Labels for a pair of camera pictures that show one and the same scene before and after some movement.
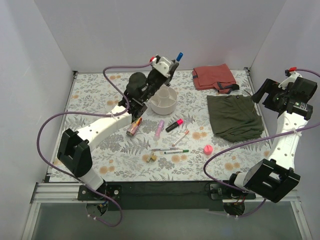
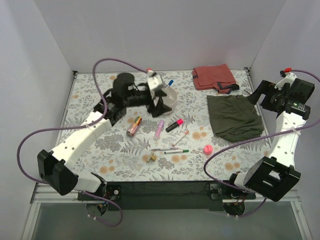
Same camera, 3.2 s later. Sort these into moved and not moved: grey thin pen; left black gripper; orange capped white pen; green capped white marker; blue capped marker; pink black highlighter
Moved: blue capped marker; left black gripper
Not moved: grey thin pen; green capped white marker; pink black highlighter; orange capped white pen
